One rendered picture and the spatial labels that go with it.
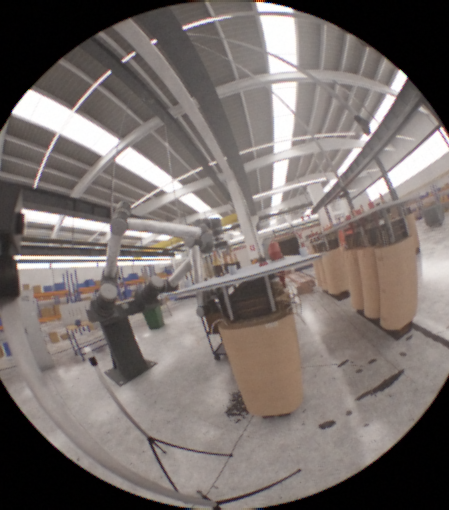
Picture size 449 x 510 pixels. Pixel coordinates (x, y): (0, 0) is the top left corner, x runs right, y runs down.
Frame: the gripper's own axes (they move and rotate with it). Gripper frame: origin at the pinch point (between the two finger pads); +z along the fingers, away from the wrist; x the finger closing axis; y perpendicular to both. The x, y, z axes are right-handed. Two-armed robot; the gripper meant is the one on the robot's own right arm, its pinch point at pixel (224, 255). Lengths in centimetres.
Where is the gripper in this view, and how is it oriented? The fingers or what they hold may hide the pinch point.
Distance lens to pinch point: 148.4
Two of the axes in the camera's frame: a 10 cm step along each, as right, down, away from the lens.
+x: -9.2, 2.8, 2.9
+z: 2.6, 9.6, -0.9
